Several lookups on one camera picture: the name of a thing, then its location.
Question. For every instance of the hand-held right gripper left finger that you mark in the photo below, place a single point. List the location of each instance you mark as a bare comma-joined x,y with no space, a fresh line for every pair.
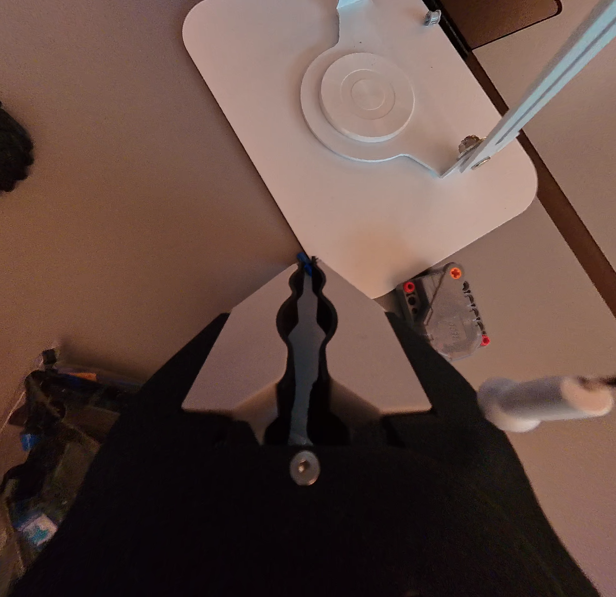
240,361

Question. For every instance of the black tyre red hub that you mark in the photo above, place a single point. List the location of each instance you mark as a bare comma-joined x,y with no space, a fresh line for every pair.
13,147

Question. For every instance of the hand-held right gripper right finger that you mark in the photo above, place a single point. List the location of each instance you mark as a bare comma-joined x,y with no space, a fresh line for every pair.
375,361

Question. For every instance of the small blue connector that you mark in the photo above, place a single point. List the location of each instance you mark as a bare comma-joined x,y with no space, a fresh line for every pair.
304,262

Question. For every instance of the grey desk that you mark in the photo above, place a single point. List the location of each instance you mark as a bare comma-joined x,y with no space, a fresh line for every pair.
120,197
577,149

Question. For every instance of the clear bag of toy bricks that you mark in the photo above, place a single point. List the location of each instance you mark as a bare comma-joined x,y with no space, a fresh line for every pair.
53,438

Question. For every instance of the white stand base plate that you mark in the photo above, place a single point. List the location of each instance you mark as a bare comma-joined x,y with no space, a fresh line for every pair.
264,125

